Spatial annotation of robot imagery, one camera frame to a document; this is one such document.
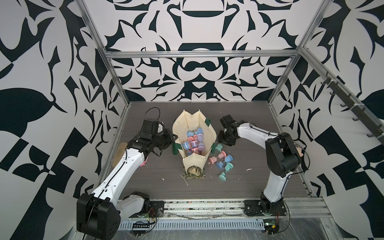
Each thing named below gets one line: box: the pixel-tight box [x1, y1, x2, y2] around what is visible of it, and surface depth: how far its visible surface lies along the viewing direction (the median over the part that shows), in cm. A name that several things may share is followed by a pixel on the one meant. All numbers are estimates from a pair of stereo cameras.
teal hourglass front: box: [218, 172, 227, 182], surface depth 84 cm
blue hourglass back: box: [186, 130, 195, 137], surface depth 100 cm
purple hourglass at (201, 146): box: [198, 139, 206, 151], surface depth 91 cm
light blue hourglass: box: [182, 141, 190, 150], surface depth 87 cm
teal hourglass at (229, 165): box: [225, 159, 234, 172], surface depth 87 cm
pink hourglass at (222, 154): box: [218, 150, 227, 159], surface depth 92 cm
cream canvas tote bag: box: [172, 109, 217, 173], surface depth 88 cm
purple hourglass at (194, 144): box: [191, 140, 199, 148], surface depth 92 cm
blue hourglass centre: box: [224, 154, 234, 163], surface depth 91 cm
